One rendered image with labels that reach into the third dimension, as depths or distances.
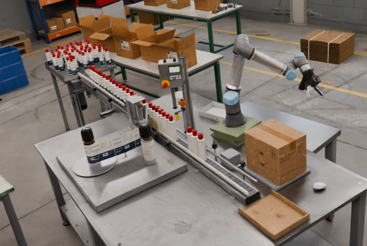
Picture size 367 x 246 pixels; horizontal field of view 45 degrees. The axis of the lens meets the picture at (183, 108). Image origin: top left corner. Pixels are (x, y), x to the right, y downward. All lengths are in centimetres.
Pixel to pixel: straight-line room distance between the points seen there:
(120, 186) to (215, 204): 63
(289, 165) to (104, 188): 118
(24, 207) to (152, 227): 223
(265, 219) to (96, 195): 106
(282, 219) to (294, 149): 44
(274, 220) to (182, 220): 52
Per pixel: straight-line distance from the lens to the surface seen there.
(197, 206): 270
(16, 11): 1057
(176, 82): 312
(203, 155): 296
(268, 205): 266
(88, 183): 302
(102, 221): 275
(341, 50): 685
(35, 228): 430
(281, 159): 268
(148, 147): 297
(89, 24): 649
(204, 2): 730
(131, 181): 292
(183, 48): 479
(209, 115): 362
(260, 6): 950
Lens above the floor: 251
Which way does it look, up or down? 26 degrees down
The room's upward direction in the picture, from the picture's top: 8 degrees counter-clockwise
